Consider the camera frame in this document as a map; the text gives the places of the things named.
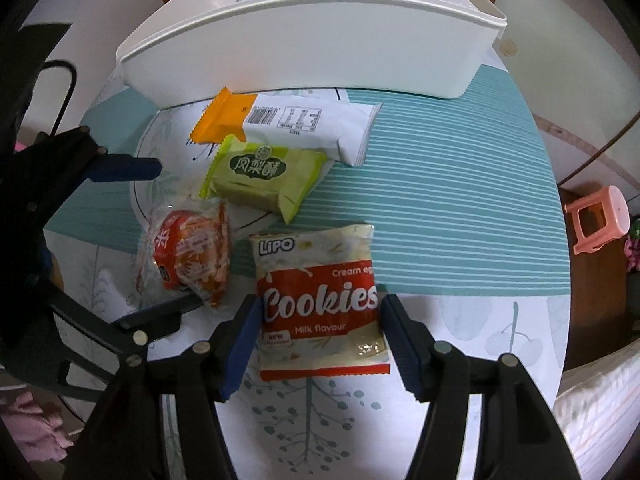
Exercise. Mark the white bedding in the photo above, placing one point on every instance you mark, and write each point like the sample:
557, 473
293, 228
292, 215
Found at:
605, 410

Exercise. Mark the small red clear-wrapped packet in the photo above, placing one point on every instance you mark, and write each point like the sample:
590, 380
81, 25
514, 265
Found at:
190, 255

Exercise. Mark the white plastic bin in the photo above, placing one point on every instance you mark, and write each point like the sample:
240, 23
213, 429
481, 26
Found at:
300, 45

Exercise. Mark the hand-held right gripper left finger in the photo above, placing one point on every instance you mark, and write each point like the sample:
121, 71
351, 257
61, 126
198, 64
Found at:
240, 355

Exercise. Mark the orange white snack packet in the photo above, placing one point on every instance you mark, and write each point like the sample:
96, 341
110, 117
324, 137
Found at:
300, 120

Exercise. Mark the pink plastic stool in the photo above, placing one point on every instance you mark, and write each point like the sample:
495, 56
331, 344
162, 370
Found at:
600, 205

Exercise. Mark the white red cookie packet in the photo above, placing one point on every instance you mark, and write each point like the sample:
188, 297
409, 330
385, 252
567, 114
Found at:
320, 300

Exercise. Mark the green snack packet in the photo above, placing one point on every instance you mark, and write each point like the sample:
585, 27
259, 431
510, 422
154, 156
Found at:
260, 180

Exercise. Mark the pink cloth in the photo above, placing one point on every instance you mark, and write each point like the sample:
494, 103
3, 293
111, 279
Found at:
30, 425

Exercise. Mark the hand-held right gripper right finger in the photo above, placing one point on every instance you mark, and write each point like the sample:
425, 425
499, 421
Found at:
405, 350

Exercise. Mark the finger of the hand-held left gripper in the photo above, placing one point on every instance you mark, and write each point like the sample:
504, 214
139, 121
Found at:
130, 168
160, 312

